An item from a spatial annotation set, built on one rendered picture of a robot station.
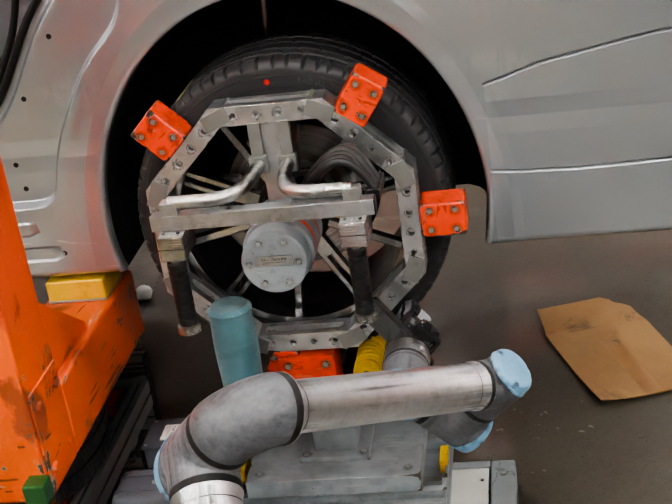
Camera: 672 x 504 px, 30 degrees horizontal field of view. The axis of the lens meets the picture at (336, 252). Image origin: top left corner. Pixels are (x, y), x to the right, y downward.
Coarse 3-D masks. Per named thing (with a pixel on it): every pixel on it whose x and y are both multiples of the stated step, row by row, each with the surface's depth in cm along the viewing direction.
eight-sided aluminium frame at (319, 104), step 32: (256, 96) 245; (288, 96) 243; (320, 96) 239; (192, 128) 250; (352, 128) 240; (192, 160) 247; (384, 160) 242; (160, 192) 250; (416, 192) 244; (416, 224) 247; (416, 256) 250; (192, 288) 259; (384, 288) 254; (256, 320) 266; (320, 320) 264; (352, 320) 261
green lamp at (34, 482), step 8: (32, 480) 215; (40, 480) 214; (48, 480) 215; (24, 488) 213; (32, 488) 213; (40, 488) 213; (48, 488) 215; (24, 496) 214; (32, 496) 214; (40, 496) 213; (48, 496) 215
